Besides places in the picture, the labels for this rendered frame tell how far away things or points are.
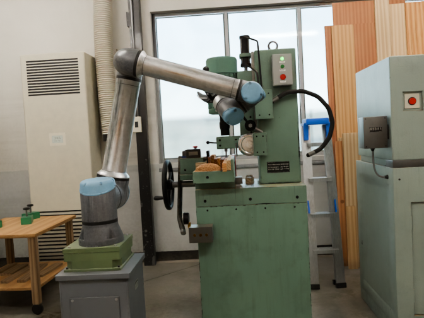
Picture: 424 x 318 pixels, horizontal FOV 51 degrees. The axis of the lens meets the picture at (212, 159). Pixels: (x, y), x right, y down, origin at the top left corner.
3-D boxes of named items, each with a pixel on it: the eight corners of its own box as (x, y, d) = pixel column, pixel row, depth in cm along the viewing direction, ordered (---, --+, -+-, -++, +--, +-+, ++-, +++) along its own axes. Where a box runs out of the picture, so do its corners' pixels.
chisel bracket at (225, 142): (217, 151, 254) (216, 136, 253) (241, 150, 253) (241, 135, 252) (216, 152, 246) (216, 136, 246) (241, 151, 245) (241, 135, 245)
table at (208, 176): (188, 173, 283) (187, 164, 283) (235, 171, 281) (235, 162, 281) (174, 185, 223) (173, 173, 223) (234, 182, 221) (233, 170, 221)
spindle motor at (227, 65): (209, 115, 258) (206, 62, 257) (239, 113, 257) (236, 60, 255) (207, 114, 241) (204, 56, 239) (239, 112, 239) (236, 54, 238)
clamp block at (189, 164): (183, 172, 260) (182, 157, 260) (206, 171, 260) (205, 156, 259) (180, 175, 246) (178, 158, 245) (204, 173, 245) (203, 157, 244)
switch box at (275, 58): (272, 86, 235) (270, 56, 235) (291, 85, 235) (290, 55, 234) (273, 85, 229) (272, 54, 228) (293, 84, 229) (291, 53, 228)
